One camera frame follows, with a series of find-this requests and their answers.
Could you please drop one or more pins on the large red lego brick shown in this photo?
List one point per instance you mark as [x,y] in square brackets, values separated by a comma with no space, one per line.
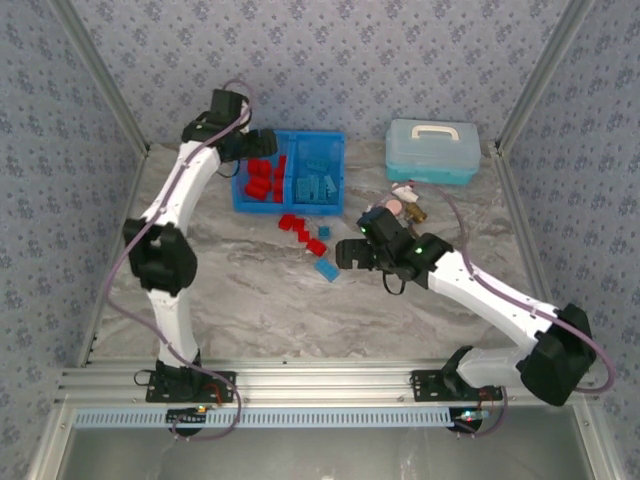
[260,167]

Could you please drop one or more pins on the small blue lego brick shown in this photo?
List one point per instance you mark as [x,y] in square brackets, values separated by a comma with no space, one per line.
[325,232]

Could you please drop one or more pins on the aluminium table side rail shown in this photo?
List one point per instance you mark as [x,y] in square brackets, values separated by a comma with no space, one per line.
[129,200]
[515,200]

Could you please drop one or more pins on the aluminium frame post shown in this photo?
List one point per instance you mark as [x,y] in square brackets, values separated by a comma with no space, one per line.
[542,75]
[102,75]

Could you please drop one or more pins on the aluminium frame leg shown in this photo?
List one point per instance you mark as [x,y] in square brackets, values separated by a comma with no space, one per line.
[597,445]
[47,445]

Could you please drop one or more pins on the long red lego brick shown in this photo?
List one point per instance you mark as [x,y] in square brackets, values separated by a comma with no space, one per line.
[280,173]
[257,192]

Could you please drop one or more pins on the brass pipe fitting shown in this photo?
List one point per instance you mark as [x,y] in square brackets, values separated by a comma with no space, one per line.
[415,212]

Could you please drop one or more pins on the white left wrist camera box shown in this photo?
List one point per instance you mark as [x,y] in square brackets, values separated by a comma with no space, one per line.
[245,117]

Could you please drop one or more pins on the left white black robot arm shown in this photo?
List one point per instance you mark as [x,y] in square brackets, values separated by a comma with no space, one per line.
[175,195]

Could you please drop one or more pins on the black controller board with LED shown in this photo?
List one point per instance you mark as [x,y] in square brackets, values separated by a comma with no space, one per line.
[185,416]
[470,417]

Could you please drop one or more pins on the pink round disc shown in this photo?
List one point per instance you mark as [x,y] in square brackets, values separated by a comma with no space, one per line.
[396,206]

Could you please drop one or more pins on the aluminium frame cross rail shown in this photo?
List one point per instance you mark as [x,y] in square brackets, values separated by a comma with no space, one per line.
[325,380]

